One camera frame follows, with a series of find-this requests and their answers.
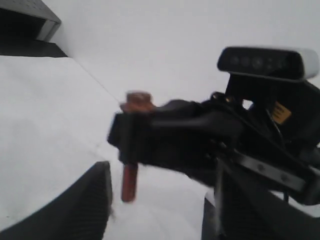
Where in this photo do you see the copper bolt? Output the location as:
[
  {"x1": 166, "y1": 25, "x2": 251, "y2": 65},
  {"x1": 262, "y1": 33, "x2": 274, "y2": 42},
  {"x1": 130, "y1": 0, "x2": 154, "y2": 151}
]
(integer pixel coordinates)
[{"x1": 119, "y1": 90, "x2": 155, "y2": 202}]

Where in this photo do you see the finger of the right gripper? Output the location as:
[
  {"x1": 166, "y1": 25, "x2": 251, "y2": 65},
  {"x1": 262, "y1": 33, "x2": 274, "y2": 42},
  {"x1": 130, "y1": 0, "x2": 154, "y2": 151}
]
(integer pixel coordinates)
[{"x1": 106, "y1": 99, "x2": 221, "y2": 187}]

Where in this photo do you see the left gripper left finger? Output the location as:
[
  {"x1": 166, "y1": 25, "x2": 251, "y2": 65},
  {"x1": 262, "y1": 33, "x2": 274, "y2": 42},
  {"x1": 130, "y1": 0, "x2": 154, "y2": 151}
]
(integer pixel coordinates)
[{"x1": 0, "y1": 161, "x2": 114, "y2": 240}]

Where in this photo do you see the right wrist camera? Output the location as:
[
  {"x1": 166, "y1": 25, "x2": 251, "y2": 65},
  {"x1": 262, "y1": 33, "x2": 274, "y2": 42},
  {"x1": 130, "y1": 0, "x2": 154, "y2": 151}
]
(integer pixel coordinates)
[{"x1": 216, "y1": 46, "x2": 319, "y2": 83}]

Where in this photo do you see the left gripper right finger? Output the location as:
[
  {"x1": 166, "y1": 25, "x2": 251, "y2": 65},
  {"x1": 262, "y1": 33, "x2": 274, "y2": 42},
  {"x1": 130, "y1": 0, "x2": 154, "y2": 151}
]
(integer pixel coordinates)
[{"x1": 202, "y1": 159, "x2": 320, "y2": 240}]

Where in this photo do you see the metal bench with holes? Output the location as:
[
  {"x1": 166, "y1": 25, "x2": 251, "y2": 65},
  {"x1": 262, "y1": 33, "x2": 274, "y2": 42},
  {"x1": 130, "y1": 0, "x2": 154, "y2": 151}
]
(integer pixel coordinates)
[{"x1": 0, "y1": 0, "x2": 62, "y2": 42}]

